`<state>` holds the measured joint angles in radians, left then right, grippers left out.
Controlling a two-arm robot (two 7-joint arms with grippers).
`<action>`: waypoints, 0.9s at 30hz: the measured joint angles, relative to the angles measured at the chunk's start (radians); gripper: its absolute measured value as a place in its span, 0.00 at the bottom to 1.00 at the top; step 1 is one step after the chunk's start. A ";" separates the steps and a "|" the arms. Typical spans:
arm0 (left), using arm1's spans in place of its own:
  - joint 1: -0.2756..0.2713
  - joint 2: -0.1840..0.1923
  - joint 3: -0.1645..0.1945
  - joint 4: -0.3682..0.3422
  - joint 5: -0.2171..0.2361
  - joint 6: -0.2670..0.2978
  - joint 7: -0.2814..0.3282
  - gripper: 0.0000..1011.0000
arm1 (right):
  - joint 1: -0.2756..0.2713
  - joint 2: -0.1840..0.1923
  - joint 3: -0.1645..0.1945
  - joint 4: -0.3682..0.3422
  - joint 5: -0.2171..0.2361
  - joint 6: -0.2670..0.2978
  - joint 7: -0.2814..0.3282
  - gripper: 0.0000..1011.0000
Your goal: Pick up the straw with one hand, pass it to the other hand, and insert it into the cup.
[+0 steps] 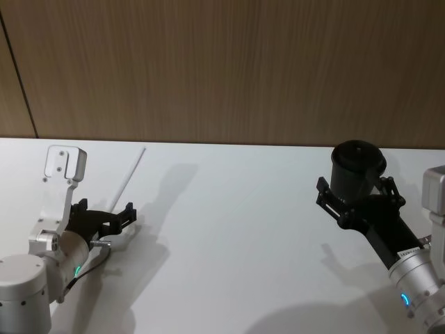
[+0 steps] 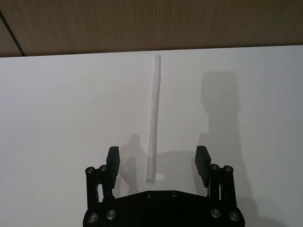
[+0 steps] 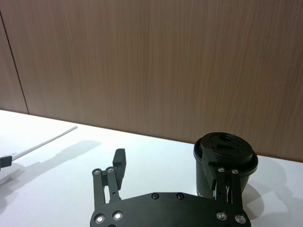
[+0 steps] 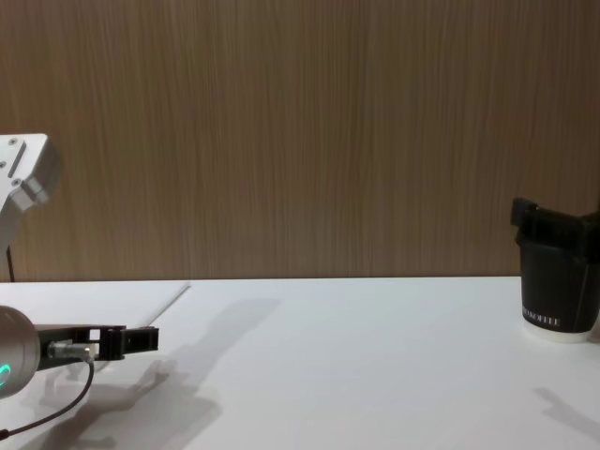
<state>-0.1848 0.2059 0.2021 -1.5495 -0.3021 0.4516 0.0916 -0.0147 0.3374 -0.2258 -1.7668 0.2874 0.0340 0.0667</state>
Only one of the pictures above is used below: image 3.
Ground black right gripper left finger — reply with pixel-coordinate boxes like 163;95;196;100
92;148;127;209

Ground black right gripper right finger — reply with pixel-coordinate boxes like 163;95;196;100
202;151;243;207

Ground black cylindrical metal part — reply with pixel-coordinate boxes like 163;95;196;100
193;132;259;198

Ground thin white rod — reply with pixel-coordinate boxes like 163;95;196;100
13;126;78;158

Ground small black square plug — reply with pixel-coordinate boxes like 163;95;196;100
0;156;13;169

